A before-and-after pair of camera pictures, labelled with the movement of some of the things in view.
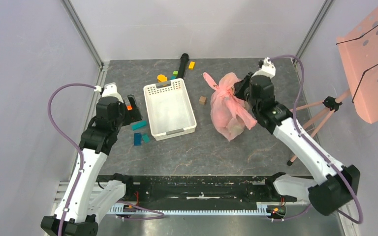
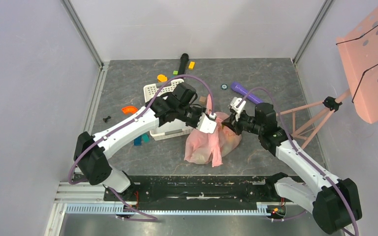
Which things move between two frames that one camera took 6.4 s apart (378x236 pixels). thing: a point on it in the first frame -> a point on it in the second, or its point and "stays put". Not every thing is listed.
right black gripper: (241, 88) -> (238, 121)
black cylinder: (184, 60) stays put
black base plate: (196, 189) stays put
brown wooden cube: (202, 100) stays put
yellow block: (191, 65) stays put
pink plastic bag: (230, 115) -> (204, 147)
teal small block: (146, 138) stays put
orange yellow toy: (162, 78) stays put
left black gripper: (133, 113) -> (200, 110)
